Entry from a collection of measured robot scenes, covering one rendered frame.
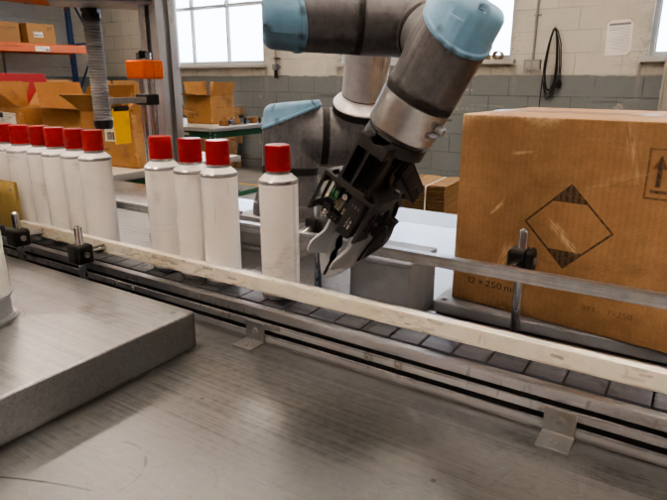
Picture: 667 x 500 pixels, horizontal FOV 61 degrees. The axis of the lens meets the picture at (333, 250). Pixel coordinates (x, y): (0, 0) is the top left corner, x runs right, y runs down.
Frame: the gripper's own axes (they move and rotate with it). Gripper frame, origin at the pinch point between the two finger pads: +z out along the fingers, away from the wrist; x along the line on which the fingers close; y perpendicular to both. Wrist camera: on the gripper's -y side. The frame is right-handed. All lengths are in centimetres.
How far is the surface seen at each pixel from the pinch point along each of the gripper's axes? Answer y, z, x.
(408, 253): -2.6, -6.9, 7.0
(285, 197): 2.1, -4.6, -9.3
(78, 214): 2, 25, -44
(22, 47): -371, 303, -650
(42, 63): -445, 360, -714
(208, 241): 3.3, 8.3, -16.7
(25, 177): 2, 28, -60
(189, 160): 2.1, 0.8, -25.7
